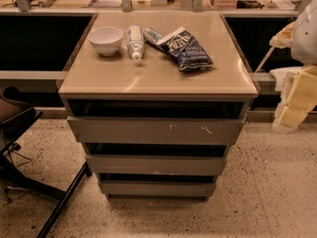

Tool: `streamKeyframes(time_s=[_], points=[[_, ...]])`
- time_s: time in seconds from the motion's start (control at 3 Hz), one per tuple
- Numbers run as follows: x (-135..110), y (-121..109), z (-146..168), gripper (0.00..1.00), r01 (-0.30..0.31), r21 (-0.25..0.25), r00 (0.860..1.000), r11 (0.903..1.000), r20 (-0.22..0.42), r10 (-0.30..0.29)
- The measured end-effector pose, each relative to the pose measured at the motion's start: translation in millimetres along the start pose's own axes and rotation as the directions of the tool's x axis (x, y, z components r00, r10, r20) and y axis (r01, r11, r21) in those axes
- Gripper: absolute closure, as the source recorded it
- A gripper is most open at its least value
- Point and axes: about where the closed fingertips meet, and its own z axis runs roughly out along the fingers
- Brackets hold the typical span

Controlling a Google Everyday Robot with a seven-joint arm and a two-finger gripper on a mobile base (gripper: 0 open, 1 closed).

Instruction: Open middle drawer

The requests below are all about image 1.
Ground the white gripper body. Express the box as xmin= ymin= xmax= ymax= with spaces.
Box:
xmin=269 ymin=22 xmax=295 ymax=49

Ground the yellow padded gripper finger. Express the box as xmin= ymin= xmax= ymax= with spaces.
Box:
xmin=272 ymin=64 xmax=317 ymax=133

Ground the grey drawer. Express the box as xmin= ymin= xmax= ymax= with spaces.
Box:
xmin=67 ymin=116 xmax=244 ymax=145
xmin=86 ymin=155 xmax=226 ymax=176
xmin=99 ymin=181 xmax=216 ymax=197

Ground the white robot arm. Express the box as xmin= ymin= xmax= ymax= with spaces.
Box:
xmin=269 ymin=0 xmax=317 ymax=133

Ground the grey drawer cabinet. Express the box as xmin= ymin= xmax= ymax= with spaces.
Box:
xmin=57 ymin=11 xmax=261 ymax=202

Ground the grey bottom drawer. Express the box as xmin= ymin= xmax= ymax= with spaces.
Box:
xmin=99 ymin=181 xmax=216 ymax=197

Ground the grey top drawer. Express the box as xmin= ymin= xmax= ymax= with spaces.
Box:
xmin=67 ymin=116 xmax=244 ymax=145

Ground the white stick with tip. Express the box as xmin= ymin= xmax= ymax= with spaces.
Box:
xmin=255 ymin=47 xmax=275 ymax=72

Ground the blue vinegar chip bag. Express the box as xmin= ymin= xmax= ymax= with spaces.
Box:
xmin=144 ymin=27 xmax=213 ymax=72

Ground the clear plastic water bottle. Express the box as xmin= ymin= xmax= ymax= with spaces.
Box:
xmin=127 ymin=25 xmax=145 ymax=61

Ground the white bowl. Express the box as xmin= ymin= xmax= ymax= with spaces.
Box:
xmin=87 ymin=27 xmax=123 ymax=56

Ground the black office chair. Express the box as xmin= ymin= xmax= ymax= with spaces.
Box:
xmin=0 ymin=85 xmax=93 ymax=238

